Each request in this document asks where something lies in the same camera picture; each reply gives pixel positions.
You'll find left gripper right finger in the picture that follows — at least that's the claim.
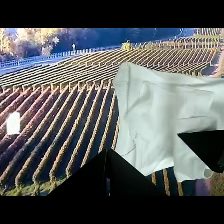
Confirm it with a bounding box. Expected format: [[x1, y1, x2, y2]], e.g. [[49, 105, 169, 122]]
[[106, 148, 165, 197]]

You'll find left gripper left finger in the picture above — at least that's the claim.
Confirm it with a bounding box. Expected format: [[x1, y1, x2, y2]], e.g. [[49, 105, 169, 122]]
[[49, 148, 109, 197]]

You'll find white shirt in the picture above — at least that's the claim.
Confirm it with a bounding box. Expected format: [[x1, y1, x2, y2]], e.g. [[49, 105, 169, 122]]
[[112, 62, 224, 183]]

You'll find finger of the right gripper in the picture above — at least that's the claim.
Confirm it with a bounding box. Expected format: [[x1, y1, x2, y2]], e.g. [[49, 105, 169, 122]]
[[177, 129, 224, 174]]

